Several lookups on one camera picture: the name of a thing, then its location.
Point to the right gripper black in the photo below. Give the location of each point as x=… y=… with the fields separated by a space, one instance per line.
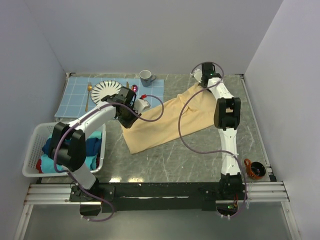
x=200 y=84

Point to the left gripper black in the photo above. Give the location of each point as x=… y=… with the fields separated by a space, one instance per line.
x=128 y=124

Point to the cream yellow t shirt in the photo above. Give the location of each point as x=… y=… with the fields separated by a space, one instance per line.
x=198 y=115

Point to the blue checked placemat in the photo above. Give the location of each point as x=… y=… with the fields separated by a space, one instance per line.
x=73 y=103

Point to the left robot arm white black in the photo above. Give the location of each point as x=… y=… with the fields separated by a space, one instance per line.
x=68 y=142

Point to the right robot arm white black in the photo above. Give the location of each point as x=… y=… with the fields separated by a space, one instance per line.
x=226 y=119

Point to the teal folded shirt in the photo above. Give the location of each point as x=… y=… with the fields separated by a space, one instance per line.
x=95 y=135

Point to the striped white plate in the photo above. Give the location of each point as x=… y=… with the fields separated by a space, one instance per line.
x=103 y=89

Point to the dark blue rolled shirt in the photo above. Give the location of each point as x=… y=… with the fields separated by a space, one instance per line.
x=93 y=146

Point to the grey mug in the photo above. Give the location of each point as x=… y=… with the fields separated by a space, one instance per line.
x=146 y=78

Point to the gold fork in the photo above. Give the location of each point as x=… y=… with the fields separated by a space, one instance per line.
x=89 y=88

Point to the white plastic basket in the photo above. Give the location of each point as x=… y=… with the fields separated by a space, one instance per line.
x=34 y=151

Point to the dark bowl orange inside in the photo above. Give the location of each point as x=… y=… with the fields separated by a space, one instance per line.
x=254 y=170

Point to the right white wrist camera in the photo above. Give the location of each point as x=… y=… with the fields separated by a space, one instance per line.
x=197 y=75

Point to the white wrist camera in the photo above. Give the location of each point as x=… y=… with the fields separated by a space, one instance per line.
x=197 y=75
x=140 y=105

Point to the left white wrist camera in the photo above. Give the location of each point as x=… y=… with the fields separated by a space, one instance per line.
x=140 y=105

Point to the aluminium frame rail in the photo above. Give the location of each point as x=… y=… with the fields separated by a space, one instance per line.
x=59 y=194

